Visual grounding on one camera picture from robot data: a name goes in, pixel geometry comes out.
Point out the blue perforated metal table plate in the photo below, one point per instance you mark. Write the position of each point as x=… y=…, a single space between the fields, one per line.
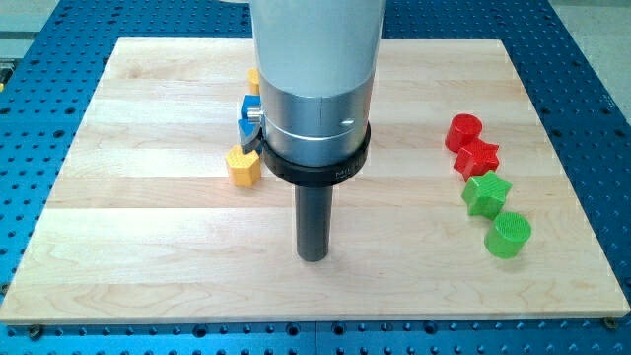
x=50 y=89

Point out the light wooden board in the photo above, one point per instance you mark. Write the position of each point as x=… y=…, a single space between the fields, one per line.
x=144 y=226

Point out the blue block upper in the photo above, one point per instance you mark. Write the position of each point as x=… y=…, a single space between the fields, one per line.
x=248 y=102

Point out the blue block lower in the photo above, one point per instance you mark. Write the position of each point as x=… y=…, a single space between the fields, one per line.
x=249 y=133

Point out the red star block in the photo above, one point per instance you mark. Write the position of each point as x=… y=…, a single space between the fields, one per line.
x=477 y=158

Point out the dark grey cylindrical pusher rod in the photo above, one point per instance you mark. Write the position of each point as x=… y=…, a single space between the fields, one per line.
x=313 y=215

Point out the green star block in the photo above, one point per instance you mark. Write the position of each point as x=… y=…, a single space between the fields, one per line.
x=485 y=195

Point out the yellow hexagon block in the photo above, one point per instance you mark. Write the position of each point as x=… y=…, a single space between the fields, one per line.
x=243 y=169

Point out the green cylinder block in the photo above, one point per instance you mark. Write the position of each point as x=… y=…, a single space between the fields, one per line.
x=507 y=235

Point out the blue block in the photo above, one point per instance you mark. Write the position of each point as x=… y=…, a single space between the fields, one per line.
x=248 y=102
x=249 y=133

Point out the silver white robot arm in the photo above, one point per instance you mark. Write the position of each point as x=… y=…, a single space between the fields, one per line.
x=316 y=61

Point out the red cylinder block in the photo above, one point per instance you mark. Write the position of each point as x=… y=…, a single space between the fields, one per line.
x=464 y=129

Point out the yellow block behind arm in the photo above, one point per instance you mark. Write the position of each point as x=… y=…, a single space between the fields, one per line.
x=253 y=81

